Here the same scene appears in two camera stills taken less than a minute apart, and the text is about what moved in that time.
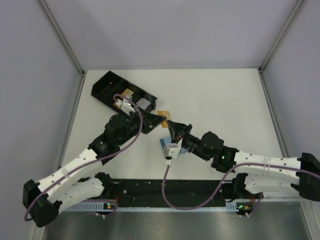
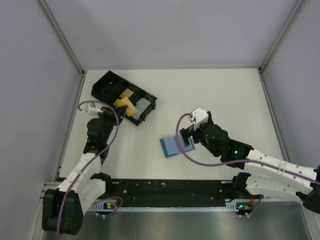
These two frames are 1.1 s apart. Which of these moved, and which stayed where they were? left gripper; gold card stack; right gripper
Moved: right gripper; left gripper
Stayed: gold card stack
